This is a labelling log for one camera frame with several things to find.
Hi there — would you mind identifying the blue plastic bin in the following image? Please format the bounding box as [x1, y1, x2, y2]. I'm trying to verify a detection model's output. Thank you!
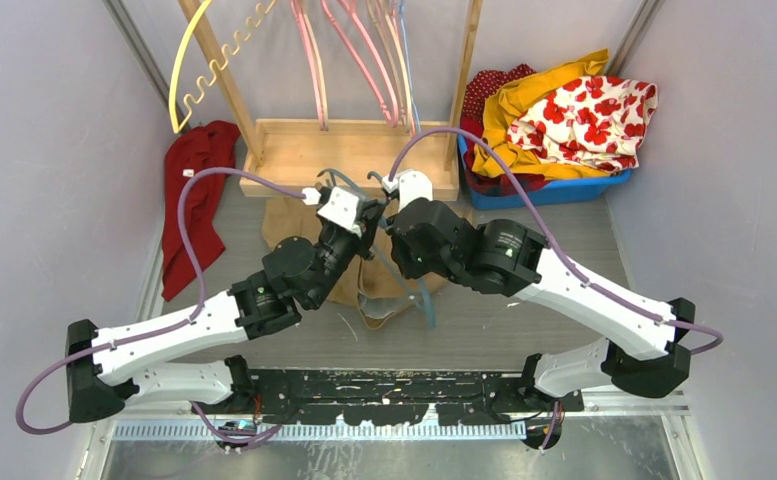
[457, 136, 633, 210]

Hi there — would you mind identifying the aluminium rail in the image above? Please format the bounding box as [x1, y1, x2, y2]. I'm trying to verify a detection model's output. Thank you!
[576, 388, 690, 417]

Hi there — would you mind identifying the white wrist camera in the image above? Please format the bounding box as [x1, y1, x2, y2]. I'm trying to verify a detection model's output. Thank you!
[301, 186, 367, 238]
[380, 169, 434, 210]

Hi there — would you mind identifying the yellow wavy hanger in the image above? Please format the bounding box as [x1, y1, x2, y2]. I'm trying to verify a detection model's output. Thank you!
[166, 1, 277, 137]

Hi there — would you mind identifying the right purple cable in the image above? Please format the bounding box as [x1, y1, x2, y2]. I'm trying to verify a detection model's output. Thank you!
[385, 127, 726, 454]

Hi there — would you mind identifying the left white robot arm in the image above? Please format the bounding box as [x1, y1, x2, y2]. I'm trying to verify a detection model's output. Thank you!
[65, 200, 385, 424]

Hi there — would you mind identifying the teal blue wire hanger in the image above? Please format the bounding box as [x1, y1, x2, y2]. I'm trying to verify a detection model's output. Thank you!
[317, 168, 437, 330]

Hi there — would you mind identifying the purple cable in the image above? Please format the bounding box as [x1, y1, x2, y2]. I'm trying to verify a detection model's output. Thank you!
[15, 166, 310, 454]
[385, 127, 726, 454]

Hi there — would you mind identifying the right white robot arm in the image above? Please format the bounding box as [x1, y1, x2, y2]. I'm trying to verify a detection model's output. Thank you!
[387, 198, 694, 411]

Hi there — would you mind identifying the wooden hanger rack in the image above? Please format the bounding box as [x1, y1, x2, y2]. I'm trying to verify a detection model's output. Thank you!
[183, 1, 482, 200]

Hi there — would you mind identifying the yellow garment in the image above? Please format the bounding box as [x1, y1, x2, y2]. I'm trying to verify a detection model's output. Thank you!
[471, 48, 612, 181]

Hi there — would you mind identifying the red polka dot garment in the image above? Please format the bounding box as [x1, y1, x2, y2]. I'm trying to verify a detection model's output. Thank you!
[461, 63, 536, 123]

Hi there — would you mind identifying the white slotted cable duct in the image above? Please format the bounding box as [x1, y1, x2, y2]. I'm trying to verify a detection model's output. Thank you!
[111, 420, 526, 441]

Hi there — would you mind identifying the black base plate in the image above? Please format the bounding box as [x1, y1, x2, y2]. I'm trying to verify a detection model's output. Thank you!
[223, 369, 584, 426]

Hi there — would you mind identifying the tan brown skirt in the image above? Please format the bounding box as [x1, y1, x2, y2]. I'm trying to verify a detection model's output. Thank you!
[261, 197, 448, 330]

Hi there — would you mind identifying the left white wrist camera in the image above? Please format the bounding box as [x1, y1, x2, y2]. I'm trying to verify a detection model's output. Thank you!
[301, 186, 367, 238]

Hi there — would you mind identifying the dark red garment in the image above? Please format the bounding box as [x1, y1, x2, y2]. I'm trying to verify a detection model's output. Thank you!
[162, 120, 241, 302]

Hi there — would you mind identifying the beige hanger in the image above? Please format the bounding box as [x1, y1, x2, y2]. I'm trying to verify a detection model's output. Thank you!
[366, 1, 419, 136]

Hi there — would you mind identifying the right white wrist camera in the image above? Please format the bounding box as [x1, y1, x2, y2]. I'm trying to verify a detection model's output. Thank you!
[380, 169, 434, 210]

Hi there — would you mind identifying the white red floral garment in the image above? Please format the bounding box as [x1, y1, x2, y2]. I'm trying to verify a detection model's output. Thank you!
[506, 76, 659, 180]

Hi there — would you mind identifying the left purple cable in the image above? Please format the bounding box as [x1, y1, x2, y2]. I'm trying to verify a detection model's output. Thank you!
[15, 166, 310, 454]

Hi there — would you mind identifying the light blue hanger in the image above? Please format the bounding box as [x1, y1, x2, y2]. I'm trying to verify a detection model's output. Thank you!
[393, 0, 422, 134]

